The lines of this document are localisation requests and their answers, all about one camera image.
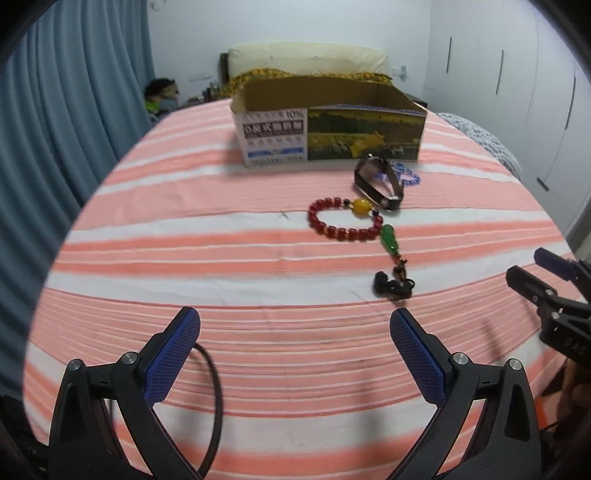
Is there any red bead bracelet with pendant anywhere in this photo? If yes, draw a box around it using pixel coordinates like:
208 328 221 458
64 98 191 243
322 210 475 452
306 196 416 302

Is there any black band bracelet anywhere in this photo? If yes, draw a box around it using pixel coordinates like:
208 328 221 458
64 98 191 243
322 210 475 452
352 153 406 212

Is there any blue bead bracelet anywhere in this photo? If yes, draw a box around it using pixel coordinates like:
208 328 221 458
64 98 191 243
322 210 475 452
375 161 423 188

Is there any right hand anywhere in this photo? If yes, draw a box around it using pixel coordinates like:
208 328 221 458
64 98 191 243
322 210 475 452
557 359 590 431

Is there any grey white patterned blanket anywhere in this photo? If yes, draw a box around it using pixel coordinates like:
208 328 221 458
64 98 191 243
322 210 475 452
438 112 523 180

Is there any white wardrobe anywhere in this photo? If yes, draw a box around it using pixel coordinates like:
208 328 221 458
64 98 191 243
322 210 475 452
424 1 590 234

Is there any dark right nightstand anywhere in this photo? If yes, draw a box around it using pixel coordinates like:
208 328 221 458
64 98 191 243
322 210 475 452
405 93 428 109

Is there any dark nightstand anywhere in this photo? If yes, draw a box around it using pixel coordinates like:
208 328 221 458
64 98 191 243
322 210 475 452
405 93 428 109
178 88 221 109

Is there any striped pink white cloth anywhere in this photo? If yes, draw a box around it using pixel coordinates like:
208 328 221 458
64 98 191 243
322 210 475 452
24 102 571 479

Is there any open cardboard box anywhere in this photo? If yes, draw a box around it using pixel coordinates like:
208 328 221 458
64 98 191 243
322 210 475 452
230 77 428 166

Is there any cream padded headboard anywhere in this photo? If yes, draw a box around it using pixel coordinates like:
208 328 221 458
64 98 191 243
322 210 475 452
228 42 390 78

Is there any pile of clothes with hat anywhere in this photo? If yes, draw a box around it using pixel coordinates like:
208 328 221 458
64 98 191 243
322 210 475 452
144 78 179 123

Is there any blue curtain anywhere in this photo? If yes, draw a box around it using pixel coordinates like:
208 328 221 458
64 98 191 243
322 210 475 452
1 1 153 397

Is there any dark left nightstand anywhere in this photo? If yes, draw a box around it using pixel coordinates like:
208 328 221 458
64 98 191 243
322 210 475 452
178 88 221 109

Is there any black cable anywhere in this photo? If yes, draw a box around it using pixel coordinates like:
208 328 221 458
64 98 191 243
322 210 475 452
192 342 226 480

